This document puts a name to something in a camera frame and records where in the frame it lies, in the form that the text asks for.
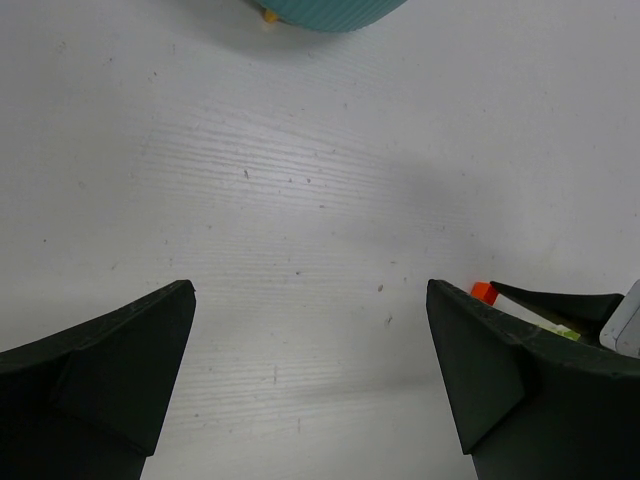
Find teal round divided container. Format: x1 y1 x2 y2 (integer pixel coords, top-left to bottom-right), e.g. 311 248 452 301
256 0 406 33

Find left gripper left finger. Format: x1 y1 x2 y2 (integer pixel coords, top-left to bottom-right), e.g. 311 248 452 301
1 280 196 479

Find small orange lego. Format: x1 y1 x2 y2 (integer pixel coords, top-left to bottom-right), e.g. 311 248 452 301
470 282 499 306

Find light green lego brick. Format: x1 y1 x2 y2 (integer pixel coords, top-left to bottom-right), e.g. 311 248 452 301
541 324 581 341

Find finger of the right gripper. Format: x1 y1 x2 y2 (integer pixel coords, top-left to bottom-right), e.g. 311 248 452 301
490 281 624 323

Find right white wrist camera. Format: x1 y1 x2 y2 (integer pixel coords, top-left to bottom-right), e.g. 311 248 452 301
599 280 640 358

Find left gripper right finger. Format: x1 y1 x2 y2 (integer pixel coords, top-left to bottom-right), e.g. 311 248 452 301
426 279 639 479

